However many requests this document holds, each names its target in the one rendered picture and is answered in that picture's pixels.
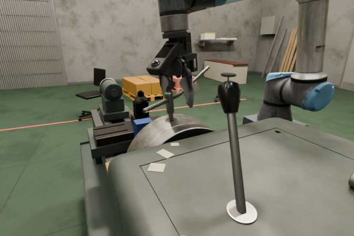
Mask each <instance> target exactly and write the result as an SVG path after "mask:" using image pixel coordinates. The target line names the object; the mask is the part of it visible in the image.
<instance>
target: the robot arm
mask: <svg viewBox="0 0 354 236"><path fill-rule="evenodd" d="M238 1H242V0H158V6H159V14H160V23H161V32H164V34H162V37H163V39H165V38H168V39H169V41H166V42H165V44H164V45H163V46H162V48H161V49H160V50H159V52H158V53H157V54H156V56H155V57H154V59H153V60H152V61H151V63H150V64H149V65H148V67H147V68H146V70H147V71H148V73H149V74H150V75H158V76H159V81H160V87H161V90H162V94H163V97H164V99H165V92H168V91H171V90H172V89H173V88H174V87H175V82H174V81H173V76H176V77H177V78H179V77H181V76H182V78H181V80H180V86H181V87H182V89H183V91H184V96H185V98H186V104H187V105H188V106H189V107H190V108H192V107H193V102H194V95H195V94H196V92H197V91H198V90H199V87H198V85H197V84H195V83H193V82H192V72H195V71H197V70H198V62H197V53H192V46H191V32H190V33H188V32H187V31H186V30H188V29H189V25H188V14H190V13H193V12H197V11H201V10H204V9H207V8H212V7H216V6H222V5H225V4H230V3H234V2H238ZM296 1H297V2H298V3H299V8H298V30H297V52H296V71H295V72H279V73H269V74H268V75H267V78H266V81H265V90H264V98H263V104H262V107H261V109H260V111H259V112H258V115H257V120H258V121H260V120H264V119H268V118H272V117H278V118H281V119H285V120H288V121H291V122H292V120H293V118H292V114H291V105H293V106H296V107H299V108H302V109H303V110H308V111H313V112H316V111H319V110H322V109H323V108H325V107H326V106H327V105H328V104H329V102H330V101H331V99H332V97H333V95H334V91H335V88H334V86H333V84H331V83H330V82H327V77H328V75H327V73H325V72H324V71H323V62H324V55H325V44H326V33H327V22H328V11H329V1H330V0H296ZM194 59H195V60H196V67H194Z"/></svg>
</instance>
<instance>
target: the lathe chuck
mask: <svg viewBox="0 0 354 236"><path fill-rule="evenodd" d="M173 118H175V119H177V121H175V122H171V123H168V122H166V120H167V119H169V115H165V116H162V117H160V118H158V119H156V120H154V121H152V122H150V123H149V124H148V125H146V126H145V127H144V128H143V129H142V130H141V131H140V132H139V133H138V134H137V135H136V136H135V138H134V139H133V141H132V142H131V144H130V146H129V148H128V150H127V153H128V152H132V151H137V150H141V149H145V148H147V147H148V146H149V145H150V143H151V142H152V141H153V140H155V139H156V138H157V137H158V136H159V135H161V134H162V133H164V132H165V131H167V130H169V129H171V128H173V127H176V126H178V125H182V124H188V123H198V124H203V123H202V122H200V121H198V120H196V119H194V118H193V117H191V116H189V115H185V114H173ZM203 125H205V124H203Z"/></svg>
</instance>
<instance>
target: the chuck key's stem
mask: <svg viewBox="0 0 354 236"><path fill-rule="evenodd" d="M165 98H166V99H168V100H169V102H167V103H166V111H167V114H169V120H168V121H170V122H172V121H174V118H173V113H174V104H173V93H172V92H171V91H168V92H165Z"/></svg>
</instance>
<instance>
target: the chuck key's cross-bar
mask: <svg viewBox="0 0 354 236"><path fill-rule="evenodd" d="M209 68H210V67H209V66H207V67H206V68H205V69H203V70H202V71H201V72H200V73H199V74H198V75H197V76H196V77H195V78H194V79H193V80H192V82H193V83H195V82H196V81H197V80H198V79H199V78H200V77H201V76H202V75H203V74H204V73H205V72H206V71H207V70H208V69H209ZM183 93H184V91H183V89H182V90H181V91H180V92H178V93H177V94H174V95H173V99H176V98H178V97H179V96H181V95H182V94H183ZM167 102H169V100H168V99H164V100H161V101H159V102H157V103H155V104H153V105H150V106H148V107H146V108H144V109H143V113H147V112H149V111H151V110H153V109H155V108H157V107H159V106H161V105H163V104H165V103H167Z"/></svg>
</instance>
